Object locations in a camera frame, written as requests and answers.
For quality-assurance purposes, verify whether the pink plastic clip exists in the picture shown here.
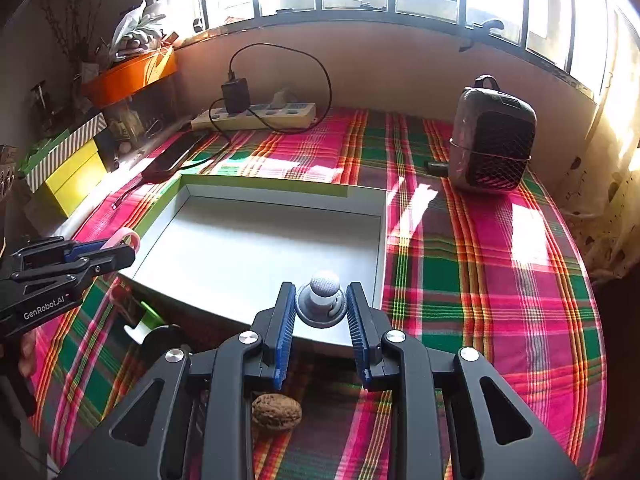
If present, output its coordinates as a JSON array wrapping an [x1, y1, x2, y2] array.
[[101, 226, 140, 254]]

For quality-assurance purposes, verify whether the small white grey knob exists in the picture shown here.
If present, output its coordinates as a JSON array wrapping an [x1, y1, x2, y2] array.
[[296, 274, 347, 328]]

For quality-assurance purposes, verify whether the brown walnut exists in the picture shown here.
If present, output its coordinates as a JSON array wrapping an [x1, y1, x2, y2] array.
[[252, 393, 303, 432]]

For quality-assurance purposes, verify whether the green white spool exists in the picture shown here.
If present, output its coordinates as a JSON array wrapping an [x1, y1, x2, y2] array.
[[124, 301, 165, 346]]

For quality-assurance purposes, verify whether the pink silicone cable holder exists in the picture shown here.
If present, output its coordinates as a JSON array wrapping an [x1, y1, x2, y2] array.
[[107, 278, 137, 323]]

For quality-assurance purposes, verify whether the yellow storage box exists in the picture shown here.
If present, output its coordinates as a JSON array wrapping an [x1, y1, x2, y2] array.
[[42, 140, 106, 219]]

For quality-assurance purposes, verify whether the striped gift box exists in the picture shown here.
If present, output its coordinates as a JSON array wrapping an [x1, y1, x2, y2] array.
[[18, 113, 106, 194]]

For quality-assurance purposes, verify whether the white green shallow box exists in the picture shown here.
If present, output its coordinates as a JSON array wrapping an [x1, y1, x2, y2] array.
[[119, 174, 387, 328]]

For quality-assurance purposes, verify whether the plaid pink green blanket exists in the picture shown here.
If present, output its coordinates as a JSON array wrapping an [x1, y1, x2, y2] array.
[[29, 108, 606, 479]]

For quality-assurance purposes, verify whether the orange planter box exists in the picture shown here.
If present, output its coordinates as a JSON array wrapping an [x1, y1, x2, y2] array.
[[81, 47, 178, 110]]

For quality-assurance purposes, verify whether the white power strip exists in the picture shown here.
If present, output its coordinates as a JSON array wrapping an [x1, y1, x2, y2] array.
[[191, 103, 317, 131]]

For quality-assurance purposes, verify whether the potted green plant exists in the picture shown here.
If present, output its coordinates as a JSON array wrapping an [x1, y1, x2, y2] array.
[[108, 0, 171, 63]]

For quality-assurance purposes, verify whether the black charger adapter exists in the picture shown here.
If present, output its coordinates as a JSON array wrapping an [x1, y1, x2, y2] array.
[[221, 72, 250, 115]]

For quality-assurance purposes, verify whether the silver black space heater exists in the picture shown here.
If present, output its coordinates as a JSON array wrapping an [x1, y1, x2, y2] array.
[[448, 75, 537, 193]]

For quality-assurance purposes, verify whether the spotted cream curtain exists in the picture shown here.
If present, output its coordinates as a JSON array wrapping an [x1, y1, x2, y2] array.
[[554, 13, 639, 284]]

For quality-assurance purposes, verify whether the black charger cable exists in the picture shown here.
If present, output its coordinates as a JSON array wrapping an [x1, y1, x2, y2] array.
[[207, 41, 334, 172]]

